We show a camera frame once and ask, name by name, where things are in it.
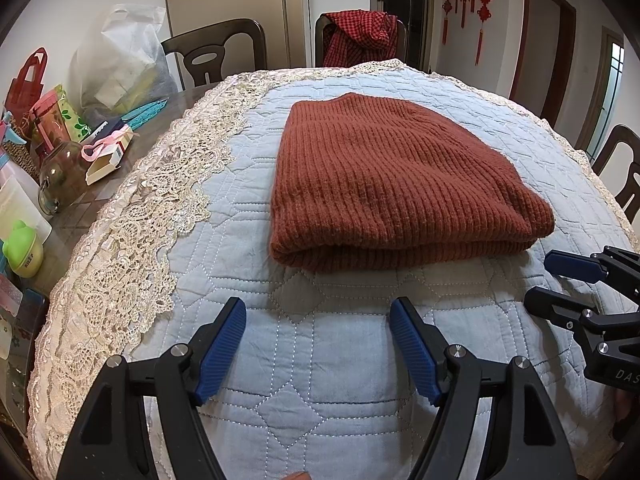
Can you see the person's right hand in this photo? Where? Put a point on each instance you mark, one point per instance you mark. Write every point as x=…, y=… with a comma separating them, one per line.
x=629, y=407

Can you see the teal plastic clips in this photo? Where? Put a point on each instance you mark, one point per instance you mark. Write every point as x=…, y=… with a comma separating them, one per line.
x=142, y=112

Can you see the green leaf-print box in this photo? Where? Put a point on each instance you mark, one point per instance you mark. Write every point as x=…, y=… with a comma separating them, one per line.
x=75, y=120

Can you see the dark glass door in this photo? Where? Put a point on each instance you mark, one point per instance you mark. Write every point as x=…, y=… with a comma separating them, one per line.
x=410, y=5

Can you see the dark wooden chair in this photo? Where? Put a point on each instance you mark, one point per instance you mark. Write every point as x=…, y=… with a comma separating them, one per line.
x=615, y=140
x=210, y=35
x=319, y=40

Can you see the blue quilted lace-trimmed cover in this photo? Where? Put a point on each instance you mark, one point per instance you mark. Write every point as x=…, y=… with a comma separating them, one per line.
x=310, y=320

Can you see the pink-rimmed clear box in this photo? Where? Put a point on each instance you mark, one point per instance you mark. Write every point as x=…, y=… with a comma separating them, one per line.
x=47, y=120

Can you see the white translucent container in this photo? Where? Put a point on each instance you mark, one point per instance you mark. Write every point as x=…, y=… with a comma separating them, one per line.
x=20, y=205

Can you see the red checked garment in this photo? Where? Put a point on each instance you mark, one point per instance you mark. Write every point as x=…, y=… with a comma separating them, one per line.
x=360, y=35

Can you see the white box with pink ribbon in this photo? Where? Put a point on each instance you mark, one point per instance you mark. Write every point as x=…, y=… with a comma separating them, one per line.
x=107, y=155

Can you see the glass jar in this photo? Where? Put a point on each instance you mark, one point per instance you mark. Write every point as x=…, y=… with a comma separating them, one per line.
x=62, y=180

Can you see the rust red knit sweater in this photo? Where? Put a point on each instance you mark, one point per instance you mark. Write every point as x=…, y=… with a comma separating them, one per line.
x=400, y=185

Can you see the white plastic bag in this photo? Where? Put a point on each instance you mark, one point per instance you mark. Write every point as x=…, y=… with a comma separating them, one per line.
x=120, y=60

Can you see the window door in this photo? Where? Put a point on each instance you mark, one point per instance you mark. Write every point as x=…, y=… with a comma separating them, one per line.
x=605, y=95

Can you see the brown door frame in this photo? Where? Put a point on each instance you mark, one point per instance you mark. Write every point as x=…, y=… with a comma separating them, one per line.
x=567, y=50

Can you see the person's left hand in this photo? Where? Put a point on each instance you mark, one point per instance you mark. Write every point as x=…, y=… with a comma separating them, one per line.
x=299, y=475

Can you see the green baby bottle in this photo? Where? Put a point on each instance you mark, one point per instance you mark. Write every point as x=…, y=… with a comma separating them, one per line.
x=22, y=255

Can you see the dark blue tray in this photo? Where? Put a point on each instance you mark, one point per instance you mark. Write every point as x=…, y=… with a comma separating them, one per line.
x=25, y=360

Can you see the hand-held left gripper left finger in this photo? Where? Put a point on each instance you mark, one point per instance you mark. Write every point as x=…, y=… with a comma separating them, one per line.
x=222, y=350

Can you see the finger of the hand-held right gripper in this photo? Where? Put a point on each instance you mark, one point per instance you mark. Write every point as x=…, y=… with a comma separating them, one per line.
x=555, y=305
x=575, y=266

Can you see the red gift bag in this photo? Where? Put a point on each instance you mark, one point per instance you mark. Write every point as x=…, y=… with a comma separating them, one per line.
x=20, y=90

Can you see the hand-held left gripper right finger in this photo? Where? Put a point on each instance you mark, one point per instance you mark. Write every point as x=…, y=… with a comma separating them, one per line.
x=415, y=350

